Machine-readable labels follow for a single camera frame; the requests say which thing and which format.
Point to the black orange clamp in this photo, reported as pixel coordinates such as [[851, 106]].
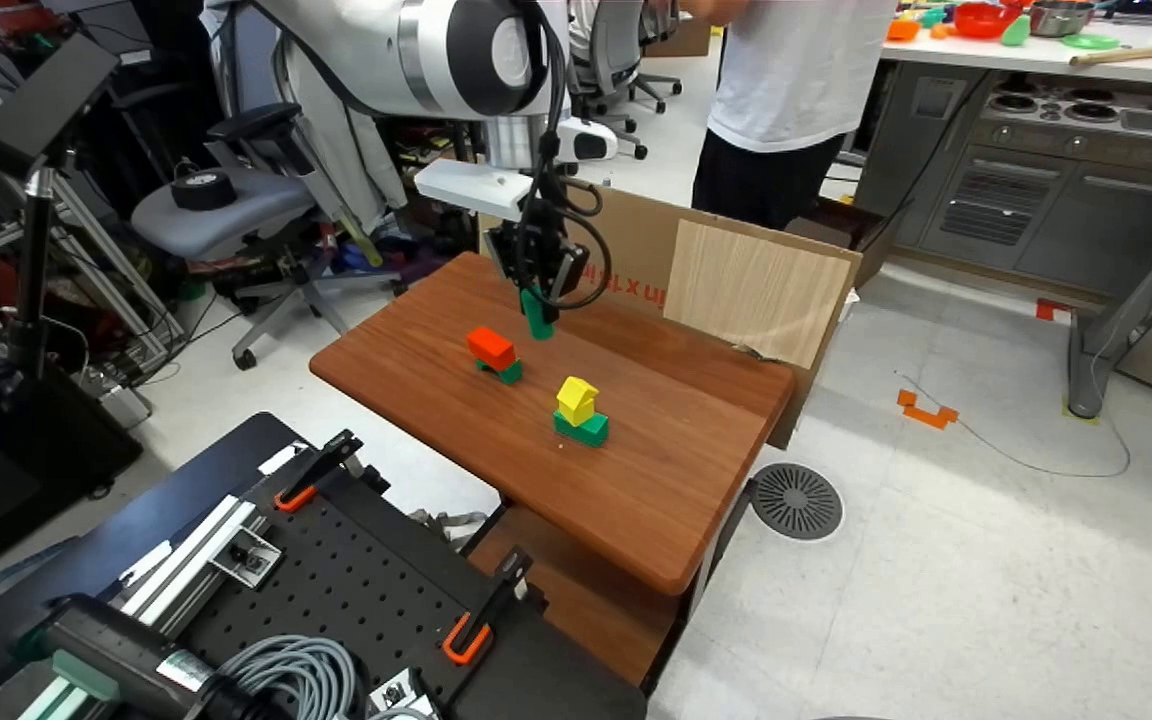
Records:
[[305, 484], [475, 630]]

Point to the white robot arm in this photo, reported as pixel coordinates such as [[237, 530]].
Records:
[[490, 63]]

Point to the black perforated breadboard plate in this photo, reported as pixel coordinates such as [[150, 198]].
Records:
[[353, 570]]

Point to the light plywood panel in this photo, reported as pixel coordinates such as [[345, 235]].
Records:
[[760, 294]]

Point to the grey cabinet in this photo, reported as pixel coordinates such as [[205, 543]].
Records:
[[1033, 178]]

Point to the black orange clamp near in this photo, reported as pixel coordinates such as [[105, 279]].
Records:
[[475, 630]]

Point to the black orange clamp far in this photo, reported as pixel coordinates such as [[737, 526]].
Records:
[[305, 484]]

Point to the grey office chair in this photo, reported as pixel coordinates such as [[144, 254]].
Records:
[[258, 225]]

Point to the orange floor bracket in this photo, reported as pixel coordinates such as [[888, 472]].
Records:
[[925, 414]]

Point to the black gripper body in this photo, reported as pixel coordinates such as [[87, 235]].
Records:
[[538, 249]]

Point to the green base block under orange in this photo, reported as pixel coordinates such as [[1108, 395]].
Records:
[[514, 375]]

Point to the round black floor grate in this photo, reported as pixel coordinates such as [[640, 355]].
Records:
[[798, 502]]

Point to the yellow house-shaped block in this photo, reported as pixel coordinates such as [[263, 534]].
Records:
[[576, 402]]

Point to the orange-red rectangular block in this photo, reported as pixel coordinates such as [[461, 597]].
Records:
[[490, 349]]

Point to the brown cardboard board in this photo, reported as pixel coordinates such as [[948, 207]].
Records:
[[640, 242]]

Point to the standing person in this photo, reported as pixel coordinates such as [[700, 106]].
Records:
[[794, 81]]

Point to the green cylinder block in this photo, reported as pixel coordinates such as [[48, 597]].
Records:
[[538, 319]]

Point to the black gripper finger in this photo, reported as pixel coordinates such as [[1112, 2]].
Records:
[[552, 303], [524, 299]]

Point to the white workbench with toys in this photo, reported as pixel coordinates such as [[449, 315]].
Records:
[[1128, 55]]

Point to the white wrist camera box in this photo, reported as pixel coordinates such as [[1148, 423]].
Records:
[[475, 188]]

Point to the green block under yellow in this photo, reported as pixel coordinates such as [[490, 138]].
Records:
[[595, 429]]

